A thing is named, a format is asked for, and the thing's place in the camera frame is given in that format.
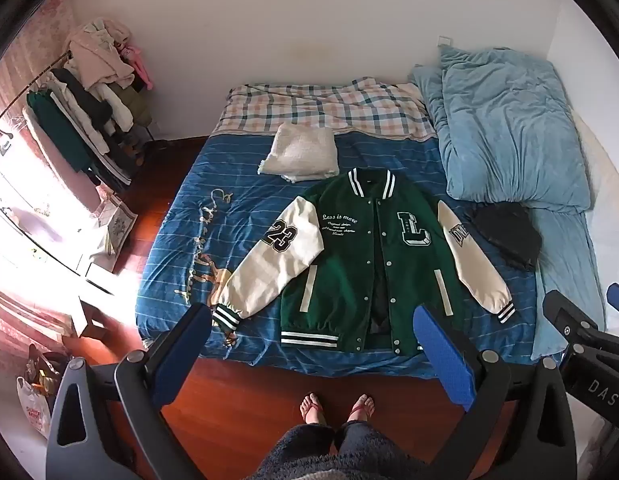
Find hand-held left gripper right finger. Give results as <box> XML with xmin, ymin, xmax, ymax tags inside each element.
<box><xmin>413</xmin><ymin>305</ymin><xmax>578</xmax><ymax>480</ymax></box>

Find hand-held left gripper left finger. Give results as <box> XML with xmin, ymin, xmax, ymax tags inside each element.
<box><xmin>46</xmin><ymin>302</ymin><xmax>213</xmax><ymax>480</ymax></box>

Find green and white varsity jacket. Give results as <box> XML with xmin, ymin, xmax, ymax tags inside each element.
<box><xmin>212</xmin><ymin>169</ymin><xmax>517</xmax><ymax>356</ymax></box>

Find metal clothes rack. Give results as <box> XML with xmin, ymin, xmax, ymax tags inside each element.
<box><xmin>0</xmin><ymin>45</ymin><xmax>157</xmax><ymax>196</ymax></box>

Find pile of light clothes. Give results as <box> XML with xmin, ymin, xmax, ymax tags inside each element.
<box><xmin>66</xmin><ymin>19</ymin><xmax>140</xmax><ymax>92</ymax></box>

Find cardboard box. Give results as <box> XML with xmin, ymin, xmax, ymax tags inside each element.
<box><xmin>78</xmin><ymin>297</ymin><xmax>112</xmax><ymax>338</ymax></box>

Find person's right foot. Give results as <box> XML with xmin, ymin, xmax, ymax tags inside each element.
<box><xmin>345</xmin><ymin>394</ymin><xmax>376</xmax><ymax>423</ymax></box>

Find person's foot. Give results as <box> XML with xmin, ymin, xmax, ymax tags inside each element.
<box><xmin>345</xmin><ymin>394</ymin><xmax>376</xmax><ymax>423</ymax></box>
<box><xmin>299</xmin><ymin>392</ymin><xmax>327</xmax><ymax>427</ymax></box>

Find folded black garment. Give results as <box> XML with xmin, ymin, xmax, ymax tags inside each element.
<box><xmin>469</xmin><ymin>203</ymin><xmax>543</xmax><ymax>272</ymax></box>

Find bed with blue printed sheet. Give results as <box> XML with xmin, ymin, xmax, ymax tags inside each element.
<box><xmin>134</xmin><ymin>132</ymin><xmax>607</xmax><ymax>378</ymax></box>

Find person's left foot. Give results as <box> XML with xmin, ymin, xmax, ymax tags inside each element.
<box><xmin>299</xmin><ymin>392</ymin><xmax>327</xmax><ymax>427</ymax></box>

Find person's dark fluffy pants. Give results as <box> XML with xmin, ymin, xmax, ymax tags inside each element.
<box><xmin>248</xmin><ymin>420</ymin><xmax>443</xmax><ymax>480</ymax></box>

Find printed tote bag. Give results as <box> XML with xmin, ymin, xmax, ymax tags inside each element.
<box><xmin>86</xmin><ymin>187</ymin><xmax>139</xmax><ymax>263</ymax></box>

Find white plastic shopping bag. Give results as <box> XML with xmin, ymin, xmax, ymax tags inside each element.
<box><xmin>15</xmin><ymin>345</ymin><xmax>72</xmax><ymax>440</ymax></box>

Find light blue duvet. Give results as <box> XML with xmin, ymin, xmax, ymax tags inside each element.
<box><xmin>408</xmin><ymin>46</ymin><xmax>593</xmax><ymax>211</ymax></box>

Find folded white fluffy garment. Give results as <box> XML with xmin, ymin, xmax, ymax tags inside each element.
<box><xmin>258</xmin><ymin>122</ymin><xmax>340</xmax><ymax>183</ymax></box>

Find plaid blanket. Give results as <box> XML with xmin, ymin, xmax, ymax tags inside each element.
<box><xmin>212</xmin><ymin>80</ymin><xmax>437</xmax><ymax>142</ymax></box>

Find pink plush toy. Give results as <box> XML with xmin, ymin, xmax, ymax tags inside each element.
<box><xmin>120</xmin><ymin>44</ymin><xmax>155</xmax><ymax>92</ymax></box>

